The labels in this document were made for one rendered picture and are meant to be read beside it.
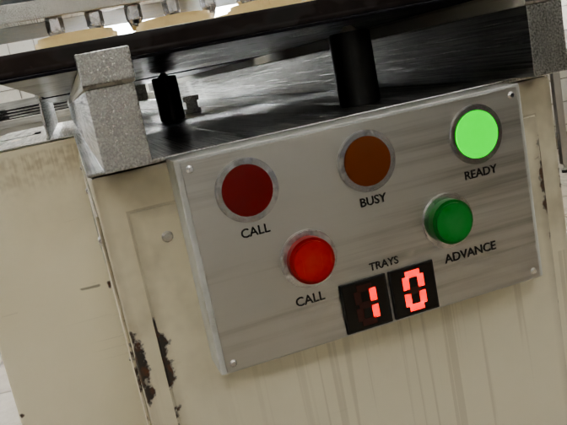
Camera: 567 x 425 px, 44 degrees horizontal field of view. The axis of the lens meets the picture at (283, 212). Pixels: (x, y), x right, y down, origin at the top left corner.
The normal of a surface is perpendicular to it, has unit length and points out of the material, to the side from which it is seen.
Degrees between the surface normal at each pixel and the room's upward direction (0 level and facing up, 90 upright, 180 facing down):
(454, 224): 90
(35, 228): 90
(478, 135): 90
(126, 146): 90
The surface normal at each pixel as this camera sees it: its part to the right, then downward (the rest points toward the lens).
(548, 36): 0.29, 0.14
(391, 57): -0.94, 0.24
